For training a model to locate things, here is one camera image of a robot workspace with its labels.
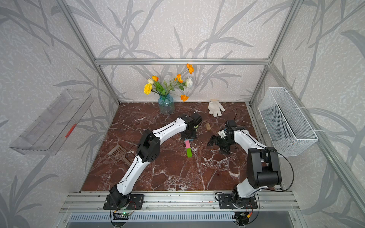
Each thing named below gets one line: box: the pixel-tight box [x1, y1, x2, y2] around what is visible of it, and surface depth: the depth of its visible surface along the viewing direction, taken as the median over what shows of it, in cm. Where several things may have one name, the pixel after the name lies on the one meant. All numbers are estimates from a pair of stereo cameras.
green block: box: [186, 147, 193, 158], surface depth 93 cm
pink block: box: [185, 140, 191, 149], surface depth 97 cm
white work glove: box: [208, 99, 226, 117], surface depth 118 cm
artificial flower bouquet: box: [143, 63, 195, 102], surface depth 98 cm
